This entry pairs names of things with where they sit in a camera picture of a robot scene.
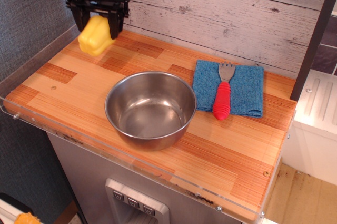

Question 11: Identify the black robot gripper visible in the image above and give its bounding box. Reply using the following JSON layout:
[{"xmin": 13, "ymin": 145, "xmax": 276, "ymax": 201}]
[{"xmin": 66, "ymin": 0, "xmax": 130, "ymax": 40}]

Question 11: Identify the yellow toy bell pepper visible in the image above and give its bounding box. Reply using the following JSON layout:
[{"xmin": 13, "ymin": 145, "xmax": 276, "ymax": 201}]
[{"xmin": 78, "ymin": 15, "xmax": 115, "ymax": 56}]

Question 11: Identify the stainless steel bowl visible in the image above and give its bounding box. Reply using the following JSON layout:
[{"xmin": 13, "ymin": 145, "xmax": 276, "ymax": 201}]
[{"xmin": 105, "ymin": 71, "xmax": 196, "ymax": 151}]

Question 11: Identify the clear acrylic edge guard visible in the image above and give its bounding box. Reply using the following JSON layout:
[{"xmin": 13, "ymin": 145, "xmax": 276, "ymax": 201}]
[{"xmin": 4, "ymin": 31, "xmax": 296, "ymax": 223}]

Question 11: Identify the blue folded cloth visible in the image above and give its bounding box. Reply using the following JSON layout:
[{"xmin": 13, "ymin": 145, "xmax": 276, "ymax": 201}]
[{"xmin": 192, "ymin": 60, "xmax": 264, "ymax": 118}]

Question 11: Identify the grey toy fridge cabinet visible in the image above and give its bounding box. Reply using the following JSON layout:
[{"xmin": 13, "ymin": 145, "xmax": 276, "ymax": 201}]
[{"xmin": 48, "ymin": 133, "xmax": 238, "ymax": 223}]

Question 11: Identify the silver dispenser button panel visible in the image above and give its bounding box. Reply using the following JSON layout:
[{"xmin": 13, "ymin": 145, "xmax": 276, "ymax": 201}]
[{"xmin": 105, "ymin": 178, "xmax": 170, "ymax": 223}]

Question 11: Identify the orange object bottom left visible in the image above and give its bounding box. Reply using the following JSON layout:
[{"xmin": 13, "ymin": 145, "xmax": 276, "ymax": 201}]
[{"xmin": 14, "ymin": 212, "xmax": 41, "ymax": 224}]

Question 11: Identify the white toy sink unit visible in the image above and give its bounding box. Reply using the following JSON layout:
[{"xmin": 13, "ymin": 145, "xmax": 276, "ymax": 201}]
[{"xmin": 282, "ymin": 70, "xmax": 336, "ymax": 184}]

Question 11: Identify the red handled toy fork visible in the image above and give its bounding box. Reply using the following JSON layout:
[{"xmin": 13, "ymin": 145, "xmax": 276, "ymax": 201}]
[{"xmin": 213, "ymin": 62, "xmax": 235, "ymax": 120}]

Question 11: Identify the dark right vertical post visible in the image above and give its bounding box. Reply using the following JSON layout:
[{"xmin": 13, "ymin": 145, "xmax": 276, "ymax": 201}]
[{"xmin": 290, "ymin": 0, "xmax": 336, "ymax": 101}]

